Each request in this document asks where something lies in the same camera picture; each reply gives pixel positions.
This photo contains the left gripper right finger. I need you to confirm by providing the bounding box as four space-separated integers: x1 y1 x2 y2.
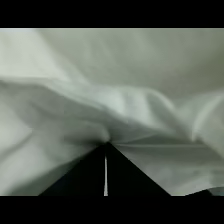
105 142 172 197

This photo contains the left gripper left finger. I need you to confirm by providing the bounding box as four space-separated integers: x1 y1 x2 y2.
38 142 108 197

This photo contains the white shirt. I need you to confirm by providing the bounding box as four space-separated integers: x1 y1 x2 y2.
0 28 224 197

